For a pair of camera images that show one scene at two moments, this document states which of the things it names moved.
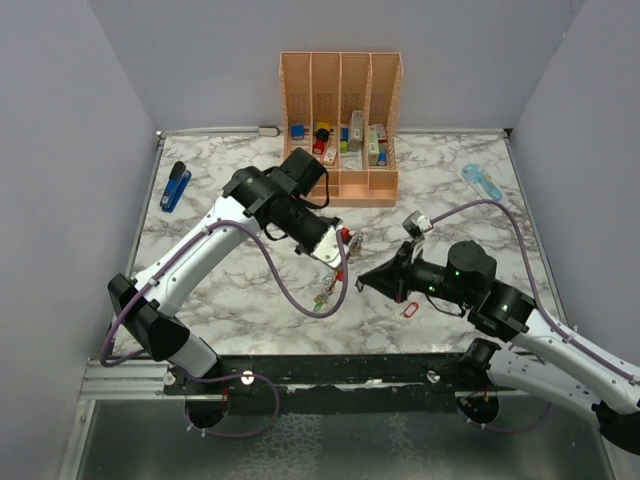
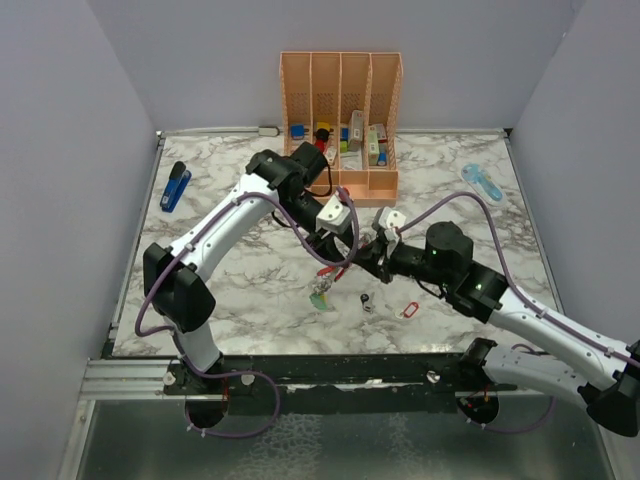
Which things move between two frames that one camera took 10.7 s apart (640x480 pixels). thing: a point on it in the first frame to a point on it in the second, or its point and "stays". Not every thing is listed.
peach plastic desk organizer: [342, 109] stays
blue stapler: [179, 179] stays
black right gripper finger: [393, 292] to [376, 268]
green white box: [373, 146] stays
